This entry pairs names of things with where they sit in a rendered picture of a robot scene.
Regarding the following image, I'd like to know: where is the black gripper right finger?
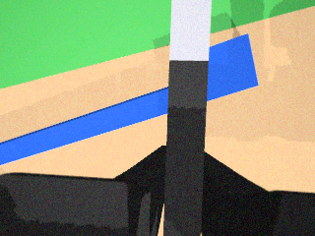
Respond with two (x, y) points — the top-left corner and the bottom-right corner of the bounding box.
(201, 152), (315, 236)

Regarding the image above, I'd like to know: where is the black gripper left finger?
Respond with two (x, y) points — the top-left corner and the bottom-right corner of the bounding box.
(0, 146), (166, 236)

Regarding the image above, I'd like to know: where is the blue flat bar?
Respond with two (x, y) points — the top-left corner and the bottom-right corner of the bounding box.
(0, 33), (258, 165)

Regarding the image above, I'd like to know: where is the green flat mat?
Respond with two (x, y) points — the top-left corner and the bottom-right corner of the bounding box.
(0, 0), (315, 89)

